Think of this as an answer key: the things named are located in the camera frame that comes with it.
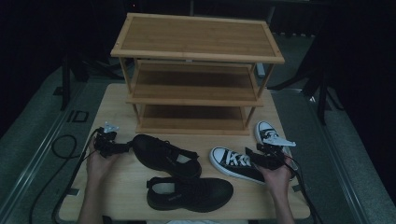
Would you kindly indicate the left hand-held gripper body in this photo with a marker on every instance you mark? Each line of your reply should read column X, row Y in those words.
column 106, row 144

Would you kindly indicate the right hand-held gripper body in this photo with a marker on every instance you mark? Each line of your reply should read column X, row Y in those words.
column 272, row 157

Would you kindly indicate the black white canvas sneaker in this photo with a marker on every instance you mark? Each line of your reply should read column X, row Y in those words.
column 264, row 129
column 230, row 161

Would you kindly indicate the black shoe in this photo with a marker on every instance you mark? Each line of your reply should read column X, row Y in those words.
column 205, row 193
column 155, row 154

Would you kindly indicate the wooden shoe rack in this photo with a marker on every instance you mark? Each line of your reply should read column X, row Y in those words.
column 196, row 37

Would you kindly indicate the person's right hand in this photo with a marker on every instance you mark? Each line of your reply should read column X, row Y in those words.
column 278, row 180

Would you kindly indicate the person's left hand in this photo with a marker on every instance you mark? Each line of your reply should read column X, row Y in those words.
column 98, row 168

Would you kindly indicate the grey tape strip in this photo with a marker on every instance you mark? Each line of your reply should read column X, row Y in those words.
column 72, row 191
column 296, row 188

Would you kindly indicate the black metal stand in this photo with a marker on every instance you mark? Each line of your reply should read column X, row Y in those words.
column 65, row 84
column 322, row 99

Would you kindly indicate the grey metal leg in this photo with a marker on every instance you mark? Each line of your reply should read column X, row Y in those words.
column 261, row 70

